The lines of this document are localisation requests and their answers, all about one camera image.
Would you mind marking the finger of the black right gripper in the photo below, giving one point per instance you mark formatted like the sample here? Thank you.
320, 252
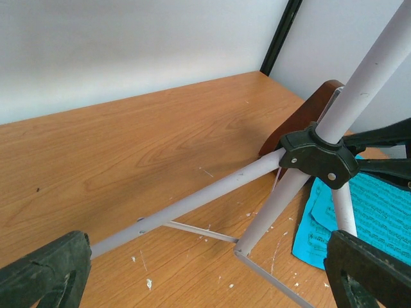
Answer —
393, 135
394, 171

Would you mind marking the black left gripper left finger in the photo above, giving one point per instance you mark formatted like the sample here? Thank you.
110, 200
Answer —
55, 275

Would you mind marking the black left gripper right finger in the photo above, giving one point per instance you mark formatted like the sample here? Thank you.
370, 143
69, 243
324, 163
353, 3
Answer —
361, 275

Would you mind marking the blue sheet music page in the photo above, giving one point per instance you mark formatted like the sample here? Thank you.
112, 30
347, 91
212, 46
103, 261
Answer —
381, 212

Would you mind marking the white tripod music stand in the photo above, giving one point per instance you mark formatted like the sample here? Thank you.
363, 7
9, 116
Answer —
384, 57

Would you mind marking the brown wooden metronome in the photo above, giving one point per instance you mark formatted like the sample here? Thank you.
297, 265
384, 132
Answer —
309, 111

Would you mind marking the black frame post right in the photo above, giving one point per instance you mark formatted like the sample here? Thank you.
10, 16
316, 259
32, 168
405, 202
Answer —
290, 12

